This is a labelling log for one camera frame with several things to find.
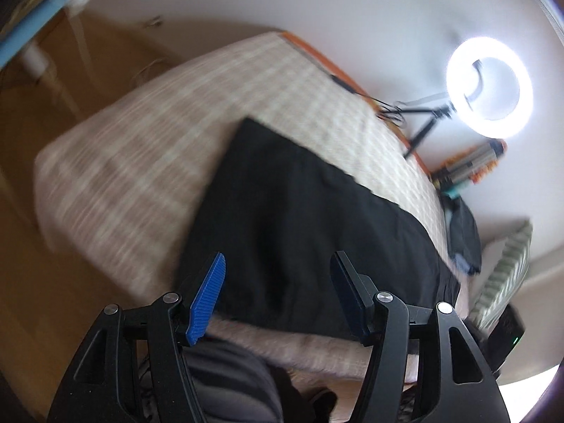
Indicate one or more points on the white ring light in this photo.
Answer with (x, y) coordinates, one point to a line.
(505, 106)

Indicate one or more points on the black track pants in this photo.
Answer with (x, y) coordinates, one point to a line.
(278, 213)

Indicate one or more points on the silver folded tripod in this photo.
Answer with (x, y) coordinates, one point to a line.
(471, 163)

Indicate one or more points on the green striped white pillow cover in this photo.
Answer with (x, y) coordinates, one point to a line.
(505, 266)

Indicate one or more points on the dark grey folded pants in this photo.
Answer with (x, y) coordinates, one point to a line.
(461, 231)

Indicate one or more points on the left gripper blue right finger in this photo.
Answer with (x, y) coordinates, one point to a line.
(455, 383)

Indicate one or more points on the light blue chair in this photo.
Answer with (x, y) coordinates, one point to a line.
(25, 30)

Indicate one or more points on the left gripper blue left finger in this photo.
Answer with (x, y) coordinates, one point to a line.
(101, 383)

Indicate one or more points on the black mini tripod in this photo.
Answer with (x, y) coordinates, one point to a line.
(435, 115)

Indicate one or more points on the black phone holder clip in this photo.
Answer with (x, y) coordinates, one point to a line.
(473, 81)

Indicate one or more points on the black electronic device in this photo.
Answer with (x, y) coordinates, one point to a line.
(497, 345)

